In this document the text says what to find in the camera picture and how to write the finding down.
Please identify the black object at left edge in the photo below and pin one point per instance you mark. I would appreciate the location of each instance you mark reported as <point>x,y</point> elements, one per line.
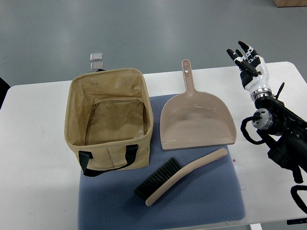
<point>4,87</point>

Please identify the upper metal floor plate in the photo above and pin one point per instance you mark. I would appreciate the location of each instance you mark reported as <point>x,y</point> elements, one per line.
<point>96,56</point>

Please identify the brown cardboard box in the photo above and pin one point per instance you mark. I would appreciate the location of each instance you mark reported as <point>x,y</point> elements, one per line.
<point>290,3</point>

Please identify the blue seat cushion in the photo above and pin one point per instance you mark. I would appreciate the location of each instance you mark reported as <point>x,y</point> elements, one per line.
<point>209,194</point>

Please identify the pink hand broom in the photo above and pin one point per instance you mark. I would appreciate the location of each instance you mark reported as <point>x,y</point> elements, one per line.
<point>159,182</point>

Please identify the pink plastic dustpan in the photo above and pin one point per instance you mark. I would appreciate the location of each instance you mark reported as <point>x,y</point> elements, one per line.
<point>195,119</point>

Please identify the yellow fabric bag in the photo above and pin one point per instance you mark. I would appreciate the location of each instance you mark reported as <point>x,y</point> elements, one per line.
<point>109,121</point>

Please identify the black table bracket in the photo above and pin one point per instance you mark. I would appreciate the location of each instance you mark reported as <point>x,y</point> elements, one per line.
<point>297,221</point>

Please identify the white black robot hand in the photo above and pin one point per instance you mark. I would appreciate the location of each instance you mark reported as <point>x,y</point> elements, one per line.
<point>253,71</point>

